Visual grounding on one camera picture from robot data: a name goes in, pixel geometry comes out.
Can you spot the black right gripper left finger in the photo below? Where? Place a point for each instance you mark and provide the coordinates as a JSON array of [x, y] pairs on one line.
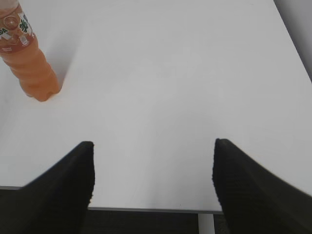
[[56, 202]]

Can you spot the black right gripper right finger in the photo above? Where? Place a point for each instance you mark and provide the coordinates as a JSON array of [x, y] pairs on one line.
[[255, 201]]

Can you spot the orange Mirinda soda bottle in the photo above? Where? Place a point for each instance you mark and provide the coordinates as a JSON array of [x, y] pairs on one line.
[[19, 49]]

